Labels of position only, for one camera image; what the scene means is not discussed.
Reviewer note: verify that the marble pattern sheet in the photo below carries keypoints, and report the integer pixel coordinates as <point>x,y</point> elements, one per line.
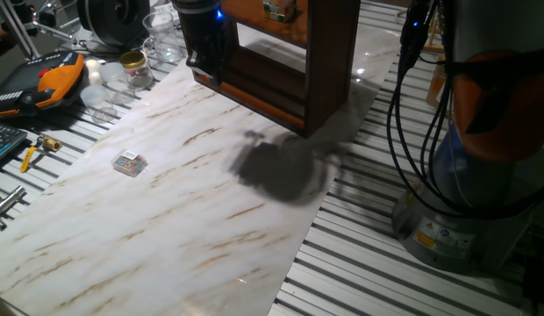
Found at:
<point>166,219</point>

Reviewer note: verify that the clear glass mug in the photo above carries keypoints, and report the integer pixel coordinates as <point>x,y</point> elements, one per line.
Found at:
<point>163,37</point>

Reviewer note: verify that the yellow-brown taped package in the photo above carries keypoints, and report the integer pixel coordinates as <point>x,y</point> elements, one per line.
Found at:
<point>436,85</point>

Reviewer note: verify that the glass jar with gold lid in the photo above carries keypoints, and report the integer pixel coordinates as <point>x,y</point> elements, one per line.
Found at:
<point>137,70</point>

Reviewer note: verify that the wooden dish rack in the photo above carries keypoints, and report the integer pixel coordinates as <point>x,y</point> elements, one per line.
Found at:
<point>433,41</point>

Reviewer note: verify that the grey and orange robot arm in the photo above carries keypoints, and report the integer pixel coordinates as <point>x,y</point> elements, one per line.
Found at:
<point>496,123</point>

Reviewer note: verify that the black filament spool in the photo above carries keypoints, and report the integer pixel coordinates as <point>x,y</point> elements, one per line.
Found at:
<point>112,19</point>

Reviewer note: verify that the black and orange teach pendant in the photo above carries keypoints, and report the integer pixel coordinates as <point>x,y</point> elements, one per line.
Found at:
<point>44,83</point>

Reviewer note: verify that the brown wooden shelf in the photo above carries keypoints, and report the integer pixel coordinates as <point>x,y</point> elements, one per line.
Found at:
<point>329,66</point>

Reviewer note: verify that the white power strip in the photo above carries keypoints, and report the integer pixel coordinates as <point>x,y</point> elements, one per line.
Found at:
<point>169,6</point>

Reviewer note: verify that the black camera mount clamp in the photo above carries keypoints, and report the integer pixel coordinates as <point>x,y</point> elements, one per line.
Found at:
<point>46,18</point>

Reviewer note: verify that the clear box of paper clips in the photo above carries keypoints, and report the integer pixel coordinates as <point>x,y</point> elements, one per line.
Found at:
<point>129,163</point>

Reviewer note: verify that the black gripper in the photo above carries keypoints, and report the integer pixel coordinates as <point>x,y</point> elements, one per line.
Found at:
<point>204,30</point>

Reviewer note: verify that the black computer keyboard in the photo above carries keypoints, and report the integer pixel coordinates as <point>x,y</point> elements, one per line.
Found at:
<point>4,142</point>

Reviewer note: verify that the aluminium profile beam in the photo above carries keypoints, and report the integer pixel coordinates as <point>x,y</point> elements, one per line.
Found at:
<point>17,30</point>

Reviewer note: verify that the white egg-shaped ball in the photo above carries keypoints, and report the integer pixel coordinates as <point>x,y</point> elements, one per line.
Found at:
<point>93,66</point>
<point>95,79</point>

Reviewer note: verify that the metal pipe fitting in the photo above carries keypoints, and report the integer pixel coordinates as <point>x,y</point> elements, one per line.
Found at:
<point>6,206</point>

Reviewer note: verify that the translucent plastic cup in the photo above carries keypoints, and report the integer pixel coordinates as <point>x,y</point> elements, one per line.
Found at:
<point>97,103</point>
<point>112,72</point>
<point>125,96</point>

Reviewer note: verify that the multicolour Rubik's cube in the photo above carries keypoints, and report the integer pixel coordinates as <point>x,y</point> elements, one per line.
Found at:
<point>278,9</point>

